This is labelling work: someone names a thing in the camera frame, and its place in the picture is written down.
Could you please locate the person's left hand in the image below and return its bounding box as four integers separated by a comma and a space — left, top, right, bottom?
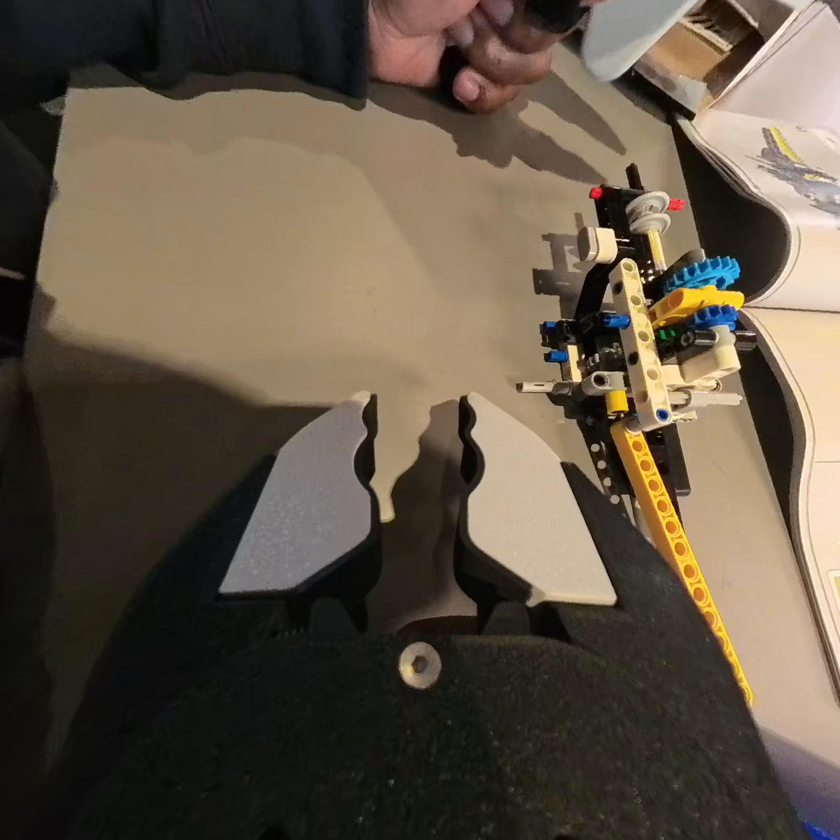
366, 0, 565, 114

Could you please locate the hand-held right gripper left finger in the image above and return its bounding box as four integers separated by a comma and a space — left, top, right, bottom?
218, 390, 383, 596

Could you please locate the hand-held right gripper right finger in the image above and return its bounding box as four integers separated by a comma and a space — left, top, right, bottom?
455, 392, 618, 608

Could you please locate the lego model assembly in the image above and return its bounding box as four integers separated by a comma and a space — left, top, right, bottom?
515, 164, 759, 706

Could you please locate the person's left forearm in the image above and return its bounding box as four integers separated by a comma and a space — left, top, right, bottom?
0, 0, 370, 102

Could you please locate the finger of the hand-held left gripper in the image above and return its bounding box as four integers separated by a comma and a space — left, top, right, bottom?
581, 0, 697, 84

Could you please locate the cardboard box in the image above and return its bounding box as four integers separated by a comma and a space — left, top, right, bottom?
630, 0, 840, 132

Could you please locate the lego instruction booklet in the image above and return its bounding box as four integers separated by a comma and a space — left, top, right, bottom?
679, 112, 840, 664

